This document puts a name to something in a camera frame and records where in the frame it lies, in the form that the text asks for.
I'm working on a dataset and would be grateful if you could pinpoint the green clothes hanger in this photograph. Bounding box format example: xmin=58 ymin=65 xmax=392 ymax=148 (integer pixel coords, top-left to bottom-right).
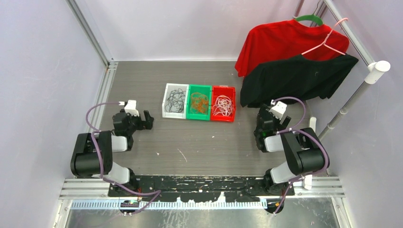
xmin=294 ymin=14 xmax=324 ymax=26

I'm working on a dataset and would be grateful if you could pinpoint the red t-shirt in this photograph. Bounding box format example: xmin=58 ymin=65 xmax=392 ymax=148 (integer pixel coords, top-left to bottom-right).
xmin=235 ymin=20 xmax=349 ymax=78

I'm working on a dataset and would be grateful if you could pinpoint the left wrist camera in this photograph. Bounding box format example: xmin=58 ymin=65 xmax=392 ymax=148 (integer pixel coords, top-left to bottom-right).
xmin=124 ymin=100 xmax=139 ymax=117

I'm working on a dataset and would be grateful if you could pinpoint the black cable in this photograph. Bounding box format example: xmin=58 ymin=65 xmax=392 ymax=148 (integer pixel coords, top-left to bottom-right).
xmin=166 ymin=89 xmax=187 ymax=114
xmin=165 ymin=88 xmax=186 ymax=113
xmin=166 ymin=89 xmax=187 ymax=113

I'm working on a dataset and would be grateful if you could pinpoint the red plastic bin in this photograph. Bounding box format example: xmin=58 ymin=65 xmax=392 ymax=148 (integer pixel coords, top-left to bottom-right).
xmin=210 ymin=85 xmax=236 ymax=122

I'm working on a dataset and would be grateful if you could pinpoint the black t-shirt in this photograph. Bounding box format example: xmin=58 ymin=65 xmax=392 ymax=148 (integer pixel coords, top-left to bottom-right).
xmin=240 ymin=54 xmax=359 ymax=107

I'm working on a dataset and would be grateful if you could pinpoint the white plastic bin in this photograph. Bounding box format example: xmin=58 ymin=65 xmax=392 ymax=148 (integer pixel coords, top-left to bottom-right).
xmin=162 ymin=83 xmax=189 ymax=119

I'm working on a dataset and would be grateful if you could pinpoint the metal clothes rack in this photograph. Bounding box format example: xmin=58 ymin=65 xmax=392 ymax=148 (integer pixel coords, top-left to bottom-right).
xmin=308 ymin=0 xmax=403 ymax=191

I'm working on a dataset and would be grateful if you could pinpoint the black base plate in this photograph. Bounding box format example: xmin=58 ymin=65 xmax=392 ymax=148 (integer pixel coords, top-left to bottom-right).
xmin=108 ymin=175 xmax=295 ymax=204

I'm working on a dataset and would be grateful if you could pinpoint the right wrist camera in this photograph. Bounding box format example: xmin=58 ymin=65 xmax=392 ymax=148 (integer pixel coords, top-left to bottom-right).
xmin=269 ymin=100 xmax=287 ymax=120

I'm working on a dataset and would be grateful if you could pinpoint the green plastic bin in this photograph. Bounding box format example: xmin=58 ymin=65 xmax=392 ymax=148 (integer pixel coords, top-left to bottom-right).
xmin=186 ymin=84 xmax=212 ymax=121

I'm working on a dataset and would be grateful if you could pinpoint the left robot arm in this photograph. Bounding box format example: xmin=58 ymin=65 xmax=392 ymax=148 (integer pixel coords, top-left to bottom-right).
xmin=70 ymin=110 xmax=154 ymax=196

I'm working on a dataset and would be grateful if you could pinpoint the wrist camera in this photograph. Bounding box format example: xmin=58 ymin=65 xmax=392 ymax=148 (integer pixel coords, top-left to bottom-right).
xmin=124 ymin=100 xmax=139 ymax=117
xmin=269 ymin=100 xmax=287 ymax=120

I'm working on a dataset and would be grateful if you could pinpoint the pink clothes hanger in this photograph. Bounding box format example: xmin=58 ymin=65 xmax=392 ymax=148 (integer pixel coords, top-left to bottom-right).
xmin=301 ymin=18 xmax=348 ymax=55

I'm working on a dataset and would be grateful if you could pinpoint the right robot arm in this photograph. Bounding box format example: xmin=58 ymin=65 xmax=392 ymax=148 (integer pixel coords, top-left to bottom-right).
xmin=254 ymin=104 xmax=330 ymax=195

